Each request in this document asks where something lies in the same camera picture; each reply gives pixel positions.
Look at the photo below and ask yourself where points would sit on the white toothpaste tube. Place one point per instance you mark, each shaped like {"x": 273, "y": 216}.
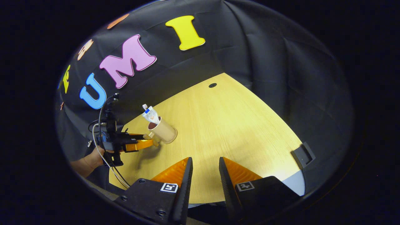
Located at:
{"x": 151, "y": 116}

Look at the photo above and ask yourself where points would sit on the black desk grommet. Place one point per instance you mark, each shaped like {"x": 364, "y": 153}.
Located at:
{"x": 212, "y": 85}

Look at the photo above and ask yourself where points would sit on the black flat panel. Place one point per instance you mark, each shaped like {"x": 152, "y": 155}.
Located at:
{"x": 302, "y": 155}

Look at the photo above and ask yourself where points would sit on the wooden desktop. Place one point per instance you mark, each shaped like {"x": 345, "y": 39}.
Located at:
{"x": 225, "y": 131}

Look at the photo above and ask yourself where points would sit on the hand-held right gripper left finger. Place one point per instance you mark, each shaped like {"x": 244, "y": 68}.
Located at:
{"x": 184, "y": 193}

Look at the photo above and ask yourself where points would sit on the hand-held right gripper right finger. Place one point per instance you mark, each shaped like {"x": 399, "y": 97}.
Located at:
{"x": 228, "y": 187}

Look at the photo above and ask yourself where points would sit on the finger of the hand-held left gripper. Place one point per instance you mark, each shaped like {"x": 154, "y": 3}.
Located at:
{"x": 140, "y": 145}
{"x": 139, "y": 136}

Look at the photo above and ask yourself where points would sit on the black backdrop cloth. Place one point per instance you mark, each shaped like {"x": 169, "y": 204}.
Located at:
{"x": 250, "y": 56}

